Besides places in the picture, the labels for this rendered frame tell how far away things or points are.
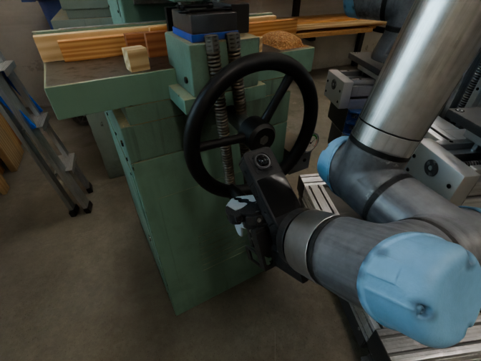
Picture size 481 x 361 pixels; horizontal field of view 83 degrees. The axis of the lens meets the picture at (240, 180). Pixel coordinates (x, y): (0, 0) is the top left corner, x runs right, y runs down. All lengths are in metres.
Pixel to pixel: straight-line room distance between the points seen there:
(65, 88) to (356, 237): 0.52
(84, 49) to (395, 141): 0.63
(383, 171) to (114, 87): 0.48
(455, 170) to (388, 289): 0.43
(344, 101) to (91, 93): 0.74
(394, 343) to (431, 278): 0.78
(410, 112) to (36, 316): 1.37
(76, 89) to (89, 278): 0.98
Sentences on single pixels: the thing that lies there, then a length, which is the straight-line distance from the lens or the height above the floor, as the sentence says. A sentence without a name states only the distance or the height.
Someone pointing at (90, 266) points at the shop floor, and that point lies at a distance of 1.46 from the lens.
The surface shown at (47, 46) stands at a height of 0.93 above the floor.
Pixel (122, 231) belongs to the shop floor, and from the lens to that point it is 1.54.
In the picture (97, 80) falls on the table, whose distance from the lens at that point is 0.59.
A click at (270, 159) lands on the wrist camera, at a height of 0.86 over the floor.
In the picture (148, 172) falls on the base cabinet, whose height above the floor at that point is 0.68.
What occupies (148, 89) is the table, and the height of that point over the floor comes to 0.87.
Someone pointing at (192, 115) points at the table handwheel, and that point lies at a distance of 0.44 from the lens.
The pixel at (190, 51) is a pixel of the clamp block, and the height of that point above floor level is 0.95.
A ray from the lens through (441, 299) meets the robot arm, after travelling 0.23.
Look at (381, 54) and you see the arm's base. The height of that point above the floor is 0.84.
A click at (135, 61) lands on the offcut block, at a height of 0.92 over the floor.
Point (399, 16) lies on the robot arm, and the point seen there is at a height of 0.95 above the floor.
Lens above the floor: 1.06
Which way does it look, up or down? 38 degrees down
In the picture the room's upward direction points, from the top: straight up
